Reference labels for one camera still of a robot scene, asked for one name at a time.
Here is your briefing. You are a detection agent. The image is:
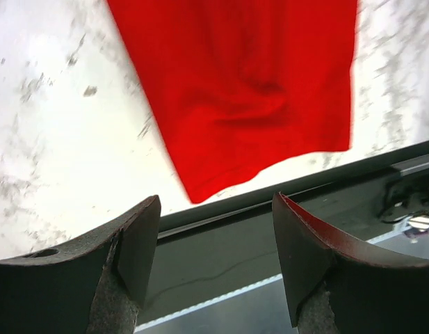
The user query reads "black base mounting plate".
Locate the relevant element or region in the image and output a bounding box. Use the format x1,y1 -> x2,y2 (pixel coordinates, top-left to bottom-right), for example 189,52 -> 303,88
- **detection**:
140,168 -> 429,323

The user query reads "plain red t-shirt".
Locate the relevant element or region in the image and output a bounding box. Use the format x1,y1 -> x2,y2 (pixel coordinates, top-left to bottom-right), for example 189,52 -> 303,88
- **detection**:
108,0 -> 358,204

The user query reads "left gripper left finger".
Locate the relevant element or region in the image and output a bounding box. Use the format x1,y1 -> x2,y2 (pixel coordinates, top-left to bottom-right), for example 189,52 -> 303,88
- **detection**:
0,196 -> 161,334

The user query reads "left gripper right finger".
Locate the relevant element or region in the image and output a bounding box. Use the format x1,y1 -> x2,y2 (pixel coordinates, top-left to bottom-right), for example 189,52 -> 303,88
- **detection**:
272,193 -> 429,333

